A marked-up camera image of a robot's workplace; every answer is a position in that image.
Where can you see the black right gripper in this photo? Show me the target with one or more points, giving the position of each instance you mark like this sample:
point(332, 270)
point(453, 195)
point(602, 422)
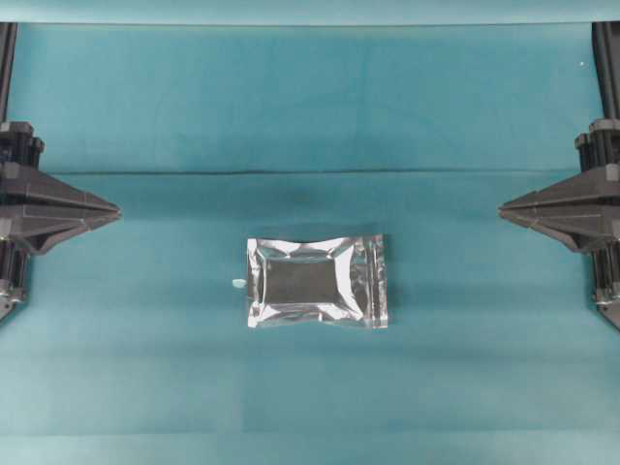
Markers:
point(598, 149)

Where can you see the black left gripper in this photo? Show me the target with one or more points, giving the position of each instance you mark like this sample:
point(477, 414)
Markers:
point(38, 235)

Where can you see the silver zip bag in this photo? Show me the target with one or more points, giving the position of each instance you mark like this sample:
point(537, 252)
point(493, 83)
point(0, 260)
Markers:
point(341, 281)

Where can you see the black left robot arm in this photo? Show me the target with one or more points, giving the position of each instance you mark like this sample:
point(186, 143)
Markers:
point(38, 211)

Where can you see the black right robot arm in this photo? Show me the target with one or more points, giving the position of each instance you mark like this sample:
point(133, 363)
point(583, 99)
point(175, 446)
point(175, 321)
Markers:
point(582, 212)

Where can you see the teal table cloth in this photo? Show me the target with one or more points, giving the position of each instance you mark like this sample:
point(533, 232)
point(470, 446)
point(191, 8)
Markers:
point(134, 348)

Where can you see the right black frame rail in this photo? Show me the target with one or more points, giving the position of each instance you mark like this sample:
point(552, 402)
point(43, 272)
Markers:
point(606, 50)

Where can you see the black frame rail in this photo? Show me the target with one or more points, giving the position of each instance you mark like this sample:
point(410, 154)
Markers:
point(606, 50)
point(8, 33)

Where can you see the left black frame rail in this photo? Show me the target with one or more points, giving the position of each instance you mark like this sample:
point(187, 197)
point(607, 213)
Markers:
point(8, 33)

